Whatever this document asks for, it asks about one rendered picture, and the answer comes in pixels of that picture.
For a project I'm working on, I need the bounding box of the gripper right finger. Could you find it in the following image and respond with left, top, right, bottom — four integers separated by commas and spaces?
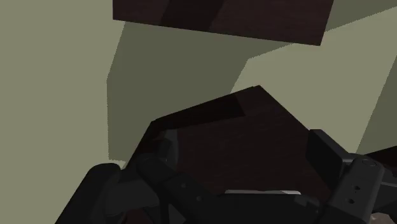
305, 129, 397, 224

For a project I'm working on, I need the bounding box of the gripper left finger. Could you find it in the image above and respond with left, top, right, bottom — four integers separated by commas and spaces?
55, 129, 225, 224

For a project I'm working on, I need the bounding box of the dark brown wooden table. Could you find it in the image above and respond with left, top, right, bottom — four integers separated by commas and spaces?
122, 84, 397, 199

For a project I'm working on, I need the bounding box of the dark brown robot stand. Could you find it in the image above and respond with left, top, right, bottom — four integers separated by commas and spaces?
112, 0, 335, 46

